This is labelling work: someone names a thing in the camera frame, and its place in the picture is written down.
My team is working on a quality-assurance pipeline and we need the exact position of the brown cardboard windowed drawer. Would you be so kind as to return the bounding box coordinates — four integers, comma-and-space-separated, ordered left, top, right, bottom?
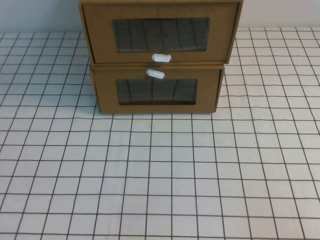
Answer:
82, 3, 239, 64
92, 66, 221, 114

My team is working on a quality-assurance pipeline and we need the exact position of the white black checked tablecloth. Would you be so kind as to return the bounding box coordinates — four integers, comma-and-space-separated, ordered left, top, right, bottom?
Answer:
0, 26, 320, 240

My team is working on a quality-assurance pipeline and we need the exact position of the white plastic drawer handle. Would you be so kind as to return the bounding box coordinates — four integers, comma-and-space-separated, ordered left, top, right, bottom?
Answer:
151, 52, 174, 63
145, 68, 167, 80

